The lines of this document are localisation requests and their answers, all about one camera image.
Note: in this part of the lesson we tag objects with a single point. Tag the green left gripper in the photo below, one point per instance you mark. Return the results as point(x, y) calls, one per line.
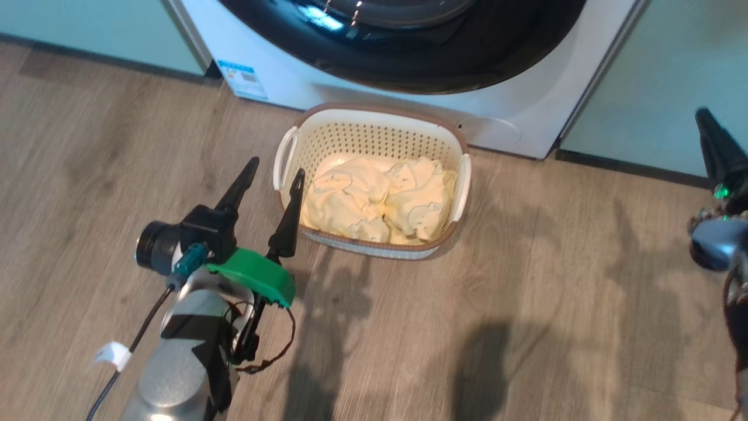
point(260, 275)

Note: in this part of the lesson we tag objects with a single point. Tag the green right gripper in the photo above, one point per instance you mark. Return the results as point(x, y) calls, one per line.
point(736, 202)

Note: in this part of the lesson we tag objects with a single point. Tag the pale printed garment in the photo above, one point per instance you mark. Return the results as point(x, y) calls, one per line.
point(421, 202)
point(342, 199)

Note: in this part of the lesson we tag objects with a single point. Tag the round black glass washer door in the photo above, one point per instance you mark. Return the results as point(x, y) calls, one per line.
point(526, 41)

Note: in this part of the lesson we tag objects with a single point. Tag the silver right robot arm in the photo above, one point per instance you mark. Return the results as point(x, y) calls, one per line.
point(739, 327)

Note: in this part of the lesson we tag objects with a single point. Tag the cream perforated laundry basket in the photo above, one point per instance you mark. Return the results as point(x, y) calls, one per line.
point(374, 131)

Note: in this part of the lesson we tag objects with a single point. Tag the white front-load washing machine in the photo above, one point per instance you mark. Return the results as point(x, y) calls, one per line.
point(549, 76)

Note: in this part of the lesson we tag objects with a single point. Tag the plain teal cabinet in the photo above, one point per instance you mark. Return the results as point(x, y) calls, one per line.
point(672, 70)

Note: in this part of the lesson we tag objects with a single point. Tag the blue energy label sticker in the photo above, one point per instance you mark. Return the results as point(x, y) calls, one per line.
point(245, 79)

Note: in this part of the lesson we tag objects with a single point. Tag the round white filter cover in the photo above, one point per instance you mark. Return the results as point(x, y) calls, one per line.
point(497, 128)

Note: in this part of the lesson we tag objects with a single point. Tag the teal cabinet with dark gap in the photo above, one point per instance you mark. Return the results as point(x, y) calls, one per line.
point(87, 29)

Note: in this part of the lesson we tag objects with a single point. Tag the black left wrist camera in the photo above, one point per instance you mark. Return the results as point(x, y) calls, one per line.
point(201, 234)

